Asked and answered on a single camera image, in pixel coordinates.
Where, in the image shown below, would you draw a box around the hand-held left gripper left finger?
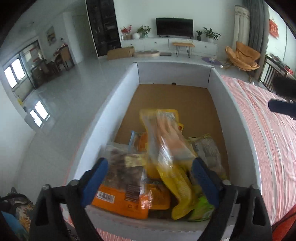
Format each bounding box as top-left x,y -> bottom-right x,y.
29,158 -> 109,241

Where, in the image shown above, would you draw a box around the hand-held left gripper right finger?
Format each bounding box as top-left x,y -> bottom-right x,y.
191,158 -> 273,241

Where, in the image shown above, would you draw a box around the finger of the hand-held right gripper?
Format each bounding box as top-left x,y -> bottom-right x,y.
273,77 -> 296,98
268,98 -> 296,120

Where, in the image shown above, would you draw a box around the green cracker packet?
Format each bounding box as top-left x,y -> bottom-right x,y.
188,196 -> 215,222

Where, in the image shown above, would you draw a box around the clear bag of brown snacks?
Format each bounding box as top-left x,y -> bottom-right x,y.
187,134 -> 228,180

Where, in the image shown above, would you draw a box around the orange snack bag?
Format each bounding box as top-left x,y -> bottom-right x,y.
91,144 -> 153,220

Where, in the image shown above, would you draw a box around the yellow snack packet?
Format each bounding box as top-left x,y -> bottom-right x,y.
139,108 -> 199,220

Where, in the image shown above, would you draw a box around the orange snack packet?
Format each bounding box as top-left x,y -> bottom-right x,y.
129,131 -> 149,152

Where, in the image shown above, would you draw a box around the white cardboard box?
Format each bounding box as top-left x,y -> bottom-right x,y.
66,61 -> 263,234

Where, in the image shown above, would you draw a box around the wooden crib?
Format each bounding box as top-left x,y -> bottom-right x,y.
258,54 -> 296,93

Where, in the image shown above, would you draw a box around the orange striped sheet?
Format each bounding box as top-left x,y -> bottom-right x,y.
95,75 -> 296,241

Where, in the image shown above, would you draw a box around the orange lounge chair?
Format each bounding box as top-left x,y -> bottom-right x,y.
225,41 -> 261,71

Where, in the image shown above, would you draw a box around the grey curtain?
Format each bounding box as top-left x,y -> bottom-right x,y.
242,0 -> 270,79

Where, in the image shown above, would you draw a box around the white tower air conditioner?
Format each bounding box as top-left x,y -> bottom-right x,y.
233,5 -> 251,45

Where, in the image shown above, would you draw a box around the purple floor mat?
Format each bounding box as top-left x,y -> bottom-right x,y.
202,57 -> 222,65

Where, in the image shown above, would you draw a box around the floral cushion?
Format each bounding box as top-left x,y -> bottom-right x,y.
0,188 -> 35,241

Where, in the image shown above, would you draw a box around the large green potted plant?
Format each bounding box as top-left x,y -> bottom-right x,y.
202,27 -> 221,43

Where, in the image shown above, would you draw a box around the red fuzzy blanket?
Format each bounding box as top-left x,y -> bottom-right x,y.
272,209 -> 296,241

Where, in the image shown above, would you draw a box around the wooden stool with metal legs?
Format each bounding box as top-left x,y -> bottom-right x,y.
172,42 -> 195,58

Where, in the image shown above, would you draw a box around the black television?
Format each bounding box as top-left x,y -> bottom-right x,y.
155,17 -> 194,39

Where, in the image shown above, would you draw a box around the brown cardboard box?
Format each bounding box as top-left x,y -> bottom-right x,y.
107,46 -> 135,60

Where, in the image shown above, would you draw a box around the wooden dining chair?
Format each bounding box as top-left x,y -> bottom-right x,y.
54,44 -> 74,71

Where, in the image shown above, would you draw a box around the balcony glass door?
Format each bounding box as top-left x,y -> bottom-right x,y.
2,39 -> 47,93

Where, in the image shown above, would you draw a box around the oval wooden pet tray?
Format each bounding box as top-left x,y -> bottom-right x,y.
134,50 -> 161,58

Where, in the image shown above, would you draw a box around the white television cabinet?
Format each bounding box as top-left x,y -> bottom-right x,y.
121,37 -> 219,57

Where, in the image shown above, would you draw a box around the red flowers in vase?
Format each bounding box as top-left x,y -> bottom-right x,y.
121,25 -> 133,40

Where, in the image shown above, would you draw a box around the black glass cabinet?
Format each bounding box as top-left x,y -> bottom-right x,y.
85,0 -> 122,57

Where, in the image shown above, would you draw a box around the red wall hanging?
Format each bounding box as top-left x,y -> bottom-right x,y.
268,19 -> 279,37

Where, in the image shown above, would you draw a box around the framed wall picture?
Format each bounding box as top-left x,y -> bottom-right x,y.
46,25 -> 56,45

